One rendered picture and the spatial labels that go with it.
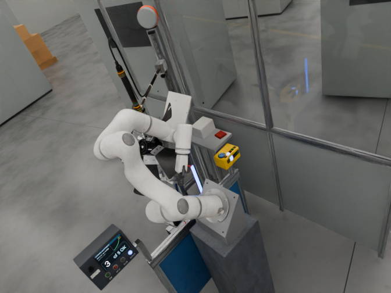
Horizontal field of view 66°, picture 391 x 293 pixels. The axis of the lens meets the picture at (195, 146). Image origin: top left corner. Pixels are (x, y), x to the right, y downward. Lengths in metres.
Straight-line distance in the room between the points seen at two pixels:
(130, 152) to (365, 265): 2.09
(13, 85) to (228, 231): 6.52
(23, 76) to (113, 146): 6.52
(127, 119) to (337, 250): 2.06
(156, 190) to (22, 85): 6.54
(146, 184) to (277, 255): 1.70
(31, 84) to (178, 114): 5.78
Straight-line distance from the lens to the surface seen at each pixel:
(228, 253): 1.76
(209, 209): 1.58
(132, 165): 1.29
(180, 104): 2.31
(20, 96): 7.67
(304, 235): 2.88
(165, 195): 1.35
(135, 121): 1.38
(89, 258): 1.65
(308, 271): 2.71
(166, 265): 2.12
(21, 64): 7.69
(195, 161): 2.58
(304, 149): 2.28
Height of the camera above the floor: 2.41
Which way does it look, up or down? 37 degrees down
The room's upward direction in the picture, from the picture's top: 20 degrees counter-clockwise
